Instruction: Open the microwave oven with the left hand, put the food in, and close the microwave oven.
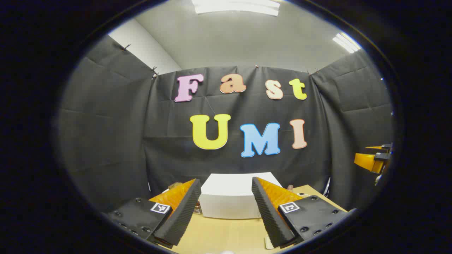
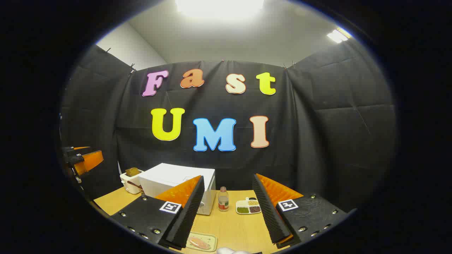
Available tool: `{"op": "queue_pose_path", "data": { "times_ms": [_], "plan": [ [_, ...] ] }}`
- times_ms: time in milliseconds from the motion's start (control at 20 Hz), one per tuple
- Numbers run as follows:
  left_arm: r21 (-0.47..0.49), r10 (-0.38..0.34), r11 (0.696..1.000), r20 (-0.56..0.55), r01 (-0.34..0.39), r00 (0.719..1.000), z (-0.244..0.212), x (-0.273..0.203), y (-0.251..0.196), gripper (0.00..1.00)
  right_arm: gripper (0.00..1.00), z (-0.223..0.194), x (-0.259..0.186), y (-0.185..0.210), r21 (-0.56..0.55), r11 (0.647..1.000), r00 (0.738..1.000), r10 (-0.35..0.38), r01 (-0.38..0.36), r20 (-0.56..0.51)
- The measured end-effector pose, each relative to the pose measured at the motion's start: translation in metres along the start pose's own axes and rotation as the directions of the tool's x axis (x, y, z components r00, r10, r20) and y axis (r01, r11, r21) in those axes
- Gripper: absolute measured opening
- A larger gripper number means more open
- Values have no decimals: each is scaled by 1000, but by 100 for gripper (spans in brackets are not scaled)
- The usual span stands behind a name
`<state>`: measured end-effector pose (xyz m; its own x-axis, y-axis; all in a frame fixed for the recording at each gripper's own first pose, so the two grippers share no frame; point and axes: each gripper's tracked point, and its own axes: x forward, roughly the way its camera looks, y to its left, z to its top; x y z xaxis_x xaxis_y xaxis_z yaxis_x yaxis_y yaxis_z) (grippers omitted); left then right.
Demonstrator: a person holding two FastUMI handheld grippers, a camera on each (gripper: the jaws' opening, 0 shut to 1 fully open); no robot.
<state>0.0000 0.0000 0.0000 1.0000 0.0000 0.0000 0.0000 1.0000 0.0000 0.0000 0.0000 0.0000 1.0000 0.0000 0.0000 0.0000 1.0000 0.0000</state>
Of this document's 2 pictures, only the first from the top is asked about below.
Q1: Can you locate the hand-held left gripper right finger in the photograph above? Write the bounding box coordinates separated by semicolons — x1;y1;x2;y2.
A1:
251;176;353;248

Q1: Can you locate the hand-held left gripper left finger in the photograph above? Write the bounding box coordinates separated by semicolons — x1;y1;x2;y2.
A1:
106;178;202;247

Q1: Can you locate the white microwave oven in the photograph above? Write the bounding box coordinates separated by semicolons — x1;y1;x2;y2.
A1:
199;172;283;219

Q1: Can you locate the black backdrop cloth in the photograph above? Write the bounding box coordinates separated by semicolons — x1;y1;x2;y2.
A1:
56;35;395;214

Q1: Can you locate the long ceiling light panel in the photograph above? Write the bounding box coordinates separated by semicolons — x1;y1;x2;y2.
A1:
192;0;280;17

